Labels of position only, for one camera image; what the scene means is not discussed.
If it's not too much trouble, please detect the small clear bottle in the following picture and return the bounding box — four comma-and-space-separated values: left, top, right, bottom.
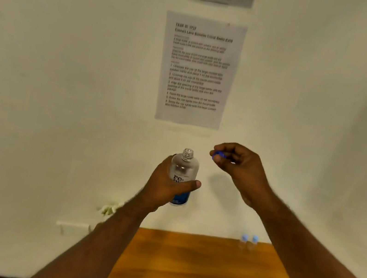
246, 234, 260, 252
237, 233, 249, 252

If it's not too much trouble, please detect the large clear solution bottle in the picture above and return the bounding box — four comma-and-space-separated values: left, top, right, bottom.
163, 146, 202, 209

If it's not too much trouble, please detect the person's left hand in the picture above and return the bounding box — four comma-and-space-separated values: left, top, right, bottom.
136, 150, 206, 222

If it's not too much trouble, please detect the white instruction paper sheet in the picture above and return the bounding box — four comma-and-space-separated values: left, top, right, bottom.
149, 10, 249, 133

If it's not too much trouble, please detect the person's left forearm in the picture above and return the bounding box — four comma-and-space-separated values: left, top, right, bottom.
26, 183, 156, 278

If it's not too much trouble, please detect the white potted flower plant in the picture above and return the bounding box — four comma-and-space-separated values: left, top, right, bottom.
97, 199, 126, 220

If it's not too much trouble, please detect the person's right hand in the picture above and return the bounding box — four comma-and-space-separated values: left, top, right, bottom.
201, 139, 282, 214

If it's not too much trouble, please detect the person's right forearm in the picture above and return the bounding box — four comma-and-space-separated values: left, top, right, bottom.
241, 191, 367, 278

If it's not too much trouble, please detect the white wall box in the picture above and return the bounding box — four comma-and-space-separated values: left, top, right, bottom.
54, 219, 92, 238

